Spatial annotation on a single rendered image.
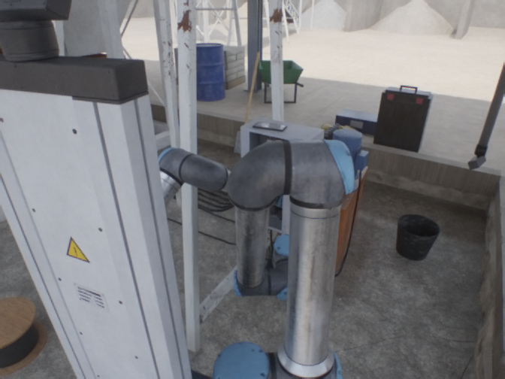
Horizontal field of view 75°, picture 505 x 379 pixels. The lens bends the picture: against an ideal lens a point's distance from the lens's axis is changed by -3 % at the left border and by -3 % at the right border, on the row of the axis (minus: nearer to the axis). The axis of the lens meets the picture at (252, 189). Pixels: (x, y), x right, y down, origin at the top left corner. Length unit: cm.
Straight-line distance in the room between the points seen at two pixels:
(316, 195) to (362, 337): 179
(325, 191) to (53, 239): 52
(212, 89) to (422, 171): 359
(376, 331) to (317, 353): 155
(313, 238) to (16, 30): 61
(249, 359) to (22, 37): 85
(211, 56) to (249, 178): 525
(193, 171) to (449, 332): 200
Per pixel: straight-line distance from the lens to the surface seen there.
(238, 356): 100
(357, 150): 248
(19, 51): 55
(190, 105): 160
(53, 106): 54
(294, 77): 582
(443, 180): 405
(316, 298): 82
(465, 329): 272
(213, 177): 126
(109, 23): 437
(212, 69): 592
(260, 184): 68
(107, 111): 46
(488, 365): 235
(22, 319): 249
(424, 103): 407
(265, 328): 236
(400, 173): 409
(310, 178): 68
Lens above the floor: 184
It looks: 29 degrees down
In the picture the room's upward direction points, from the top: straight up
